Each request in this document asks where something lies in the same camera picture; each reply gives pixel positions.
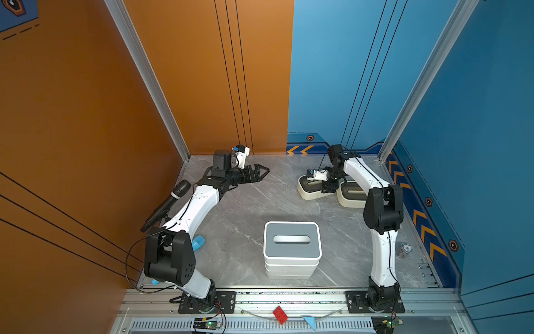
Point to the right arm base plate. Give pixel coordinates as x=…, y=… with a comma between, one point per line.
x=359, y=301

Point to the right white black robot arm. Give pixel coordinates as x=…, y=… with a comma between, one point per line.
x=383, y=214

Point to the blue triangle piece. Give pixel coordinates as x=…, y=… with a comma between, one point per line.
x=311, y=321

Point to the black microphone on stand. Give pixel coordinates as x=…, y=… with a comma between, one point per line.
x=179, y=191

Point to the red plastic block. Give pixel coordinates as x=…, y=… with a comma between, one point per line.
x=280, y=315

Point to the left aluminium corner post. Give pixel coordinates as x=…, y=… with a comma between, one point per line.
x=127, y=30

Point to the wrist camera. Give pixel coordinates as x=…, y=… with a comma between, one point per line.
x=241, y=152
x=317, y=175

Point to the grey lid tissue box back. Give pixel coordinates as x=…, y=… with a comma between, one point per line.
x=291, y=265

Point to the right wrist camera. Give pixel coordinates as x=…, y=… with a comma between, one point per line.
x=317, y=175

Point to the grey lid tissue box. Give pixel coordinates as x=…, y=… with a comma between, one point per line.
x=288, y=275
x=292, y=242
x=291, y=265

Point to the aluminium corner post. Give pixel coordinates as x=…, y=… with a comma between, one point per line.
x=450, y=33
x=127, y=30

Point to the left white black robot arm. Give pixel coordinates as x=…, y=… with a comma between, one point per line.
x=169, y=254

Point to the green circuit board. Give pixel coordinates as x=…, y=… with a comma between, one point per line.
x=383, y=326
x=204, y=325

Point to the right aluminium corner post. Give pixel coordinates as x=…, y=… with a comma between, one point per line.
x=450, y=33

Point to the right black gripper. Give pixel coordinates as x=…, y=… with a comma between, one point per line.
x=329, y=186

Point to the right green circuit board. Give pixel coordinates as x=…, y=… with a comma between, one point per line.
x=383, y=326

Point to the dark lid cream box right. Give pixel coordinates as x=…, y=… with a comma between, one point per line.
x=351, y=195

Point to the dark lid cream box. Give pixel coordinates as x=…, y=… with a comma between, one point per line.
x=313, y=189
x=351, y=195

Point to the dark lid cream box left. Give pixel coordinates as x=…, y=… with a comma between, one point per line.
x=313, y=189

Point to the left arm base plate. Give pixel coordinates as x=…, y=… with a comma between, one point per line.
x=224, y=300

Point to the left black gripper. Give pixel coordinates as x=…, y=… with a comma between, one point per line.
x=255, y=171

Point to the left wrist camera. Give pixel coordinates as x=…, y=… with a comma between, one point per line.
x=241, y=152

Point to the left green circuit board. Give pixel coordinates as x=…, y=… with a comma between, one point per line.
x=204, y=325

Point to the grey lid tissue box front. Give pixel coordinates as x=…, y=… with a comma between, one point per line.
x=288, y=275

